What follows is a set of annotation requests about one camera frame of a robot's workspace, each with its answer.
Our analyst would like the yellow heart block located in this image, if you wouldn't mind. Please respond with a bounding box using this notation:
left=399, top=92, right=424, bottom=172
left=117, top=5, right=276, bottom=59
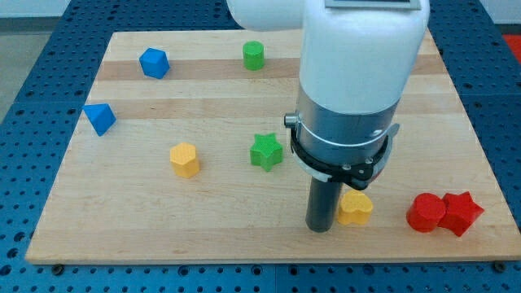
left=337, top=190, right=374, bottom=225

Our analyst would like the wooden board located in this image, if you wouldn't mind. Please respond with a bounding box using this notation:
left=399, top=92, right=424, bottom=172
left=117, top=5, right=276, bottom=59
left=25, top=30, right=520, bottom=265

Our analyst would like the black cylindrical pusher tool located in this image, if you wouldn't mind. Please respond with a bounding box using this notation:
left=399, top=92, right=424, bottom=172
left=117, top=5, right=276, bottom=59
left=305, top=177, right=342, bottom=233

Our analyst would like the red cylinder block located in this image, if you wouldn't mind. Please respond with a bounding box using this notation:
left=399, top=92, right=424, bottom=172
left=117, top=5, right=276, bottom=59
left=406, top=193, right=446, bottom=233

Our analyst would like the red star block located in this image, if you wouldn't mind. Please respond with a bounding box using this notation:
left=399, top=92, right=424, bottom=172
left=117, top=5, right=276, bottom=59
left=438, top=191, right=484, bottom=237

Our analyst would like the blue triangular block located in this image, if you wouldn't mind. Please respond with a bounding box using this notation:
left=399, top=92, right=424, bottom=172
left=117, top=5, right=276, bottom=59
left=82, top=103, right=116, bottom=137

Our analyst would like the green cylinder block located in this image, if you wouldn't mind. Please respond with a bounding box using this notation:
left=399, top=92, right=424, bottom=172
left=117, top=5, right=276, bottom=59
left=243, top=41, right=265, bottom=71

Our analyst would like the blue cube block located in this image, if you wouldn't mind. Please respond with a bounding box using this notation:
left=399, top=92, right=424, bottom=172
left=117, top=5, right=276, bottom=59
left=139, top=48, right=170, bottom=79

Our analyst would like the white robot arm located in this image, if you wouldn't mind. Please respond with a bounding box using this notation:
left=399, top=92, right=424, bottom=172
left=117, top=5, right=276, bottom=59
left=227, top=0, right=430, bottom=190

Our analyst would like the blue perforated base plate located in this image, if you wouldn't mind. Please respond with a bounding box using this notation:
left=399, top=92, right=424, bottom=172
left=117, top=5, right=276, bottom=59
left=1, top=0, right=520, bottom=292

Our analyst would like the yellow hexagon block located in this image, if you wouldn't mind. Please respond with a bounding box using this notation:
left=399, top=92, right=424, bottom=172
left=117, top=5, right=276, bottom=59
left=169, top=142, right=200, bottom=178

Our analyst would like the green star block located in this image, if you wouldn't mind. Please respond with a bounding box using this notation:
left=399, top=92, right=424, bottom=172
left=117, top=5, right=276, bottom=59
left=250, top=133, right=283, bottom=172

